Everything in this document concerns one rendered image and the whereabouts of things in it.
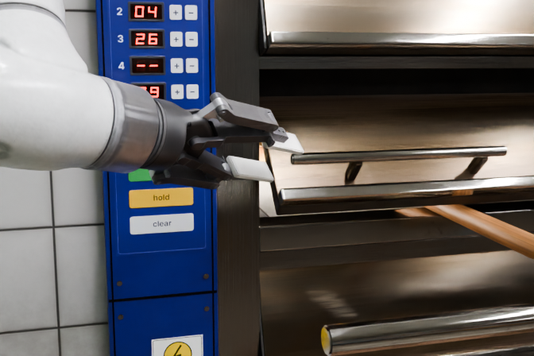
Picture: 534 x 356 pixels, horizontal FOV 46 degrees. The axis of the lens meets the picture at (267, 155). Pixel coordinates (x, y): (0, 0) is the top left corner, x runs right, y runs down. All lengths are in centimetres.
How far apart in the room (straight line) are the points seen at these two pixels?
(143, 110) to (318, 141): 40
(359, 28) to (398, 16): 7
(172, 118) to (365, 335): 29
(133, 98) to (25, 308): 46
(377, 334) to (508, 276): 59
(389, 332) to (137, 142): 31
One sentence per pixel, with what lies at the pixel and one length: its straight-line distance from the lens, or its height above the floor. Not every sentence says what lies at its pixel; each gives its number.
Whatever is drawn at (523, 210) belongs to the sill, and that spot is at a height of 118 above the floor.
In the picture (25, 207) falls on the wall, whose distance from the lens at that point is 95.
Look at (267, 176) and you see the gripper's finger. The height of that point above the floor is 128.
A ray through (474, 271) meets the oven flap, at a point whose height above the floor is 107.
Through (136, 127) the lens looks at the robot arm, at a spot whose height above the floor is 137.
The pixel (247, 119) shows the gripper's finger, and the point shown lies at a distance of 69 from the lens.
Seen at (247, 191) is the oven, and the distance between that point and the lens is 96.
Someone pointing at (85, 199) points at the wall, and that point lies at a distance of 94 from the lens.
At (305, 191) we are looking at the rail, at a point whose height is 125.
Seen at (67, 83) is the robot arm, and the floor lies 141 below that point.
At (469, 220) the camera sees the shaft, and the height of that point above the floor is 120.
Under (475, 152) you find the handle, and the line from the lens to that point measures 97.
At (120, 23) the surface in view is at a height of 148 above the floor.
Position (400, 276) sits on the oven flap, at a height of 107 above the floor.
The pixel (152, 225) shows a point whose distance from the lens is 92.
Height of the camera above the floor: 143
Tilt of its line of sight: 9 degrees down
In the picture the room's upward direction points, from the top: straight up
